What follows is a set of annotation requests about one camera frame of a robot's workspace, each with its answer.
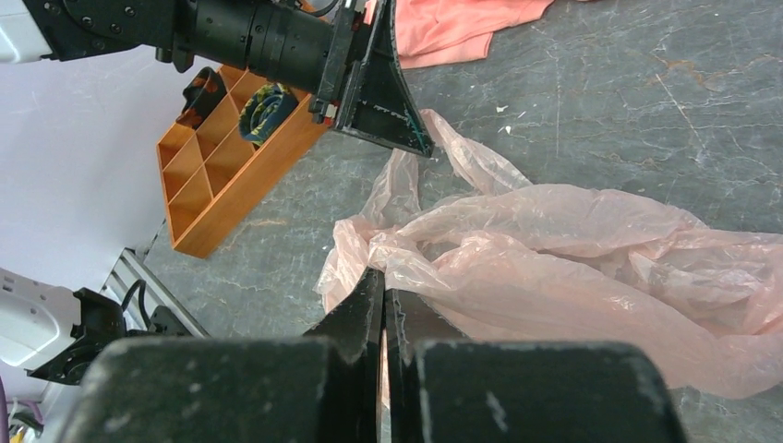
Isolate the pink plastic trash bag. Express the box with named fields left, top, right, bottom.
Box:
left=315, top=110, right=782, bottom=399

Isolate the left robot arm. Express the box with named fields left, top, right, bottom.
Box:
left=1, top=0, right=434, bottom=157

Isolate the salmon pink cloth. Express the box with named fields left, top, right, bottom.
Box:
left=394, top=0, right=552, bottom=69

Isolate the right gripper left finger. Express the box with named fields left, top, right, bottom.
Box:
left=305, top=269, right=385, bottom=442

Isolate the orange compartment tray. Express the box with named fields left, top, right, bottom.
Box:
left=157, top=66, right=326, bottom=258

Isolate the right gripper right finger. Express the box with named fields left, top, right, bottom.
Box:
left=384, top=289, right=465, bottom=442

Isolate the dark rolled sock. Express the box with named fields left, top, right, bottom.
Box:
left=237, top=83, right=298, bottom=150
left=175, top=66, right=227, bottom=129

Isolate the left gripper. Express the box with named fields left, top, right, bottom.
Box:
left=308, top=1, right=435, bottom=158

